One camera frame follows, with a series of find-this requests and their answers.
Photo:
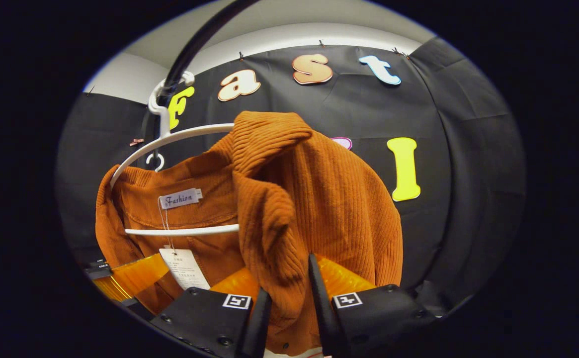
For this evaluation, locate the white pink-rimmed laundry hamper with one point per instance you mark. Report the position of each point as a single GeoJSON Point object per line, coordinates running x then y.
{"type": "Point", "coordinates": [289, 355]}

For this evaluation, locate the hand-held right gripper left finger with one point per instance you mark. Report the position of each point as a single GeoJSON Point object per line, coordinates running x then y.
{"type": "Point", "coordinates": [205, 313]}

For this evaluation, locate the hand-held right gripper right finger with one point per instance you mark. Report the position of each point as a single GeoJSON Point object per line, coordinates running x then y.
{"type": "Point", "coordinates": [369, 313]}

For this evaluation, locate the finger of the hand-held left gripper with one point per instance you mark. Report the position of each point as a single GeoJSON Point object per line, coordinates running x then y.
{"type": "Point", "coordinates": [135, 276]}

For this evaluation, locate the black clothes rail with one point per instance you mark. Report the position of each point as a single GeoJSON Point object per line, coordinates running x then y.
{"type": "Point", "coordinates": [195, 44]}

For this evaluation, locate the white plastic clothes hanger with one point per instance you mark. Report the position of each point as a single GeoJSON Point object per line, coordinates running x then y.
{"type": "Point", "coordinates": [180, 135]}

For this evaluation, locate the small copper clip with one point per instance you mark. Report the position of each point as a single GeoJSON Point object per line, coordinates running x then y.
{"type": "Point", "coordinates": [136, 142]}

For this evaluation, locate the black backdrop cloth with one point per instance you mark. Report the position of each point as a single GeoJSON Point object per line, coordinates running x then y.
{"type": "Point", "coordinates": [468, 174]}

